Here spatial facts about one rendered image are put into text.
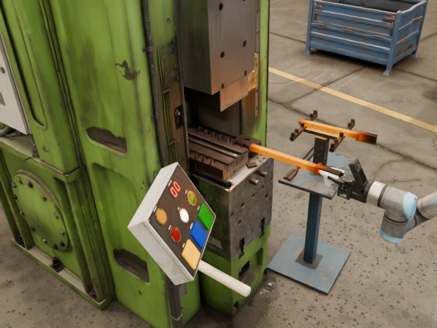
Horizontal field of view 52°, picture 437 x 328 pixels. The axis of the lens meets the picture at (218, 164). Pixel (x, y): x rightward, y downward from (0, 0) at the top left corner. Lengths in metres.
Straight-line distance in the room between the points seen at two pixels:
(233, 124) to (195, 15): 0.79
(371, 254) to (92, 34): 2.16
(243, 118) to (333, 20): 3.75
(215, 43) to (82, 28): 0.52
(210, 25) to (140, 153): 0.56
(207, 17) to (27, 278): 2.09
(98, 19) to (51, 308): 1.76
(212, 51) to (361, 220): 1.98
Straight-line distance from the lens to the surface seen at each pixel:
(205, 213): 1.71
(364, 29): 5.73
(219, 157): 2.08
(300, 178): 2.44
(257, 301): 2.73
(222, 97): 1.84
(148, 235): 1.47
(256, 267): 2.70
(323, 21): 5.98
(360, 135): 2.34
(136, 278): 2.46
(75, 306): 2.88
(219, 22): 1.74
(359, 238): 3.20
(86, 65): 1.96
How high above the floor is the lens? 2.12
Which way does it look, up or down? 34 degrees down
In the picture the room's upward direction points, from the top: 2 degrees counter-clockwise
